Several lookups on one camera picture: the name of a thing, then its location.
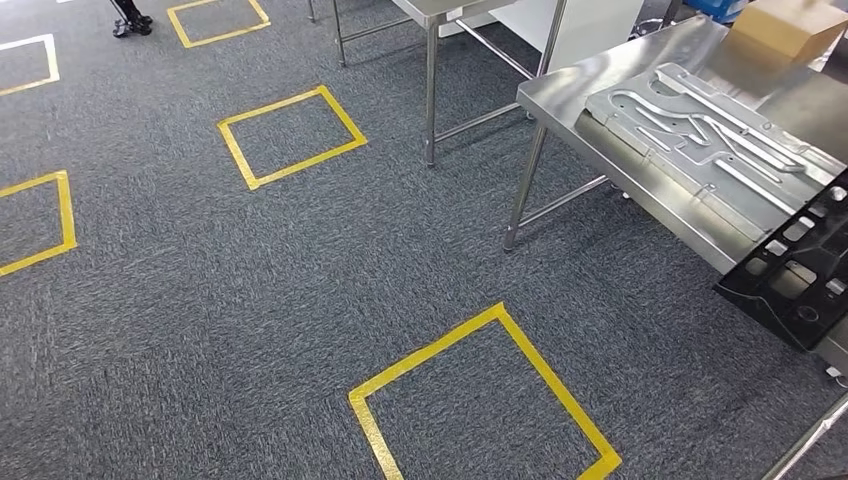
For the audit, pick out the black perforated plastic part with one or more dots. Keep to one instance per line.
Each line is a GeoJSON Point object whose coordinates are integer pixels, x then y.
{"type": "Point", "coordinates": [815, 311]}

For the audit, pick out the grooved metal fixture plate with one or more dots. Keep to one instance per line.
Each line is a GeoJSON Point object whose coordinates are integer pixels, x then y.
{"type": "Point", "coordinates": [662, 126]}

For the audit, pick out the stainless steel workbench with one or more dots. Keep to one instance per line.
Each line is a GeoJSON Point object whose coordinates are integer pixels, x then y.
{"type": "Point", "coordinates": [596, 73]}

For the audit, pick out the yellow floor tape square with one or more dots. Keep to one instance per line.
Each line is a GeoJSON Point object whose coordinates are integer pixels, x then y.
{"type": "Point", "coordinates": [66, 212]}
{"type": "Point", "coordinates": [272, 108]}

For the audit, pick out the white panel board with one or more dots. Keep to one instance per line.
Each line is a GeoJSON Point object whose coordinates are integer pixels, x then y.
{"type": "Point", "coordinates": [583, 33]}

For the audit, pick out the person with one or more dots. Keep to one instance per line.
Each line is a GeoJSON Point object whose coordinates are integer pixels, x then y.
{"type": "Point", "coordinates": [132, 23]}

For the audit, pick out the blue plastic crate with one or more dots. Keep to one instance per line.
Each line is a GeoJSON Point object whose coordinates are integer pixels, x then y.
{"type": "Point", "coordinates": [712, 8]}

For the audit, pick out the brown cardboard box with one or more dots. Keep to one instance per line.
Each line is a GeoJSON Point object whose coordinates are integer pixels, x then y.
{"type": "Point", "coordinates": [782, 30]}

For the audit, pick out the stainless steel table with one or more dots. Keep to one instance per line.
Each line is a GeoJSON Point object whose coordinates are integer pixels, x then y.
{"type": "Point", "coordinates": [430, 99]}

